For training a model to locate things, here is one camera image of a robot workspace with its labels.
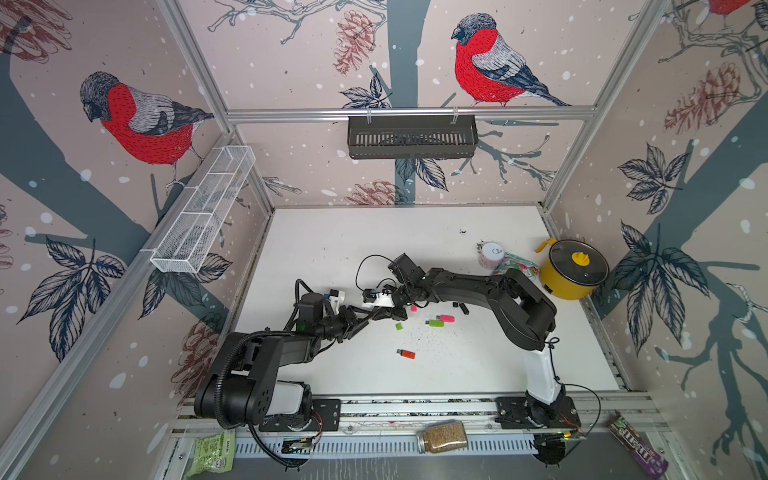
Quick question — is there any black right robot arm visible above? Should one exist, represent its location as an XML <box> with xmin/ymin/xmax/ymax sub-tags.
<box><xmin>388</xmin><ymin>254</ymin><xmax>581</xmax><ymax>430</ymax></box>

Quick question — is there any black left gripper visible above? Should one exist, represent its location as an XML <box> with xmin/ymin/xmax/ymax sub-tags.
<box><xmin>315</xmin><ymin>305</ymin><xmax>373</xmax><ymax>343</ymax></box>

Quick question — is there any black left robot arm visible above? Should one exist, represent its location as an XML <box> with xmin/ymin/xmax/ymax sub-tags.
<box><xmin>194</xmin><ymin>279</ymin><xmax>390</xmax><ymax>471</ymax></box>

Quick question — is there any purple candy bar pack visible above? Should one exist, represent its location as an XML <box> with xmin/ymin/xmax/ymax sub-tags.
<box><xmin>606</xmin><ymin>410</ymin><xmax>669</xmax><ymax>479</ymax></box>

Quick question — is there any yellow toy pot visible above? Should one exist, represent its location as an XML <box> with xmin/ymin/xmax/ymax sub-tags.
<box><xmin>535</xmin><ymin>238</ymin><xmax>610</xmax><ymax>301</ymax></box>

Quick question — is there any black wire basket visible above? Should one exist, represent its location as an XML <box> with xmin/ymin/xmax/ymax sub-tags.
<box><xmin>347</xmin><ymin>115</ymin><xmax>479</xmax><ymax>160</ymax></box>

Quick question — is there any white wire shelf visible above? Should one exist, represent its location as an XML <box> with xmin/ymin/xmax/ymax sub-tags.
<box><xmin>150</xmin><ymin>145</ymin><xmax>255</xmax><ymax>274</ymax></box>

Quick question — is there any green candy packet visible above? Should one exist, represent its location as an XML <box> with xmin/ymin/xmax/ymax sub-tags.
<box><xmin>497</xmin><ymin>252</ymin><xmax>540</xmax><ymax>279</ymax></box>

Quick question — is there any red usb drive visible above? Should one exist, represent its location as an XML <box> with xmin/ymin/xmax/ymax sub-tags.
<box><xmin>396</xmin><ymin>349</ymin><xmax>416</xmax><ymax>360</ymax></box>

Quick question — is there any green snack bag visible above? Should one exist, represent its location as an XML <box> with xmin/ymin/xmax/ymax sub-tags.
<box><xmin>185</xmin><ymin>430</ymin><xmax>236</xmax><ymax>478</ymax></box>

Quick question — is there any glass jar with grains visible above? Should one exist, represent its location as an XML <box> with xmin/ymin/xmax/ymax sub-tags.
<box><xmin>417</xmin><ymin>420</ymin><xmax>468</xmax><ymax>454</ymax></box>

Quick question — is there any black usb drive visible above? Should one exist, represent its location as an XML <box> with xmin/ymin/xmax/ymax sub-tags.
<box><xmin>452</xmin><ymin>302</ymin><xmax>469</xmax><ymax>315</ymax></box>

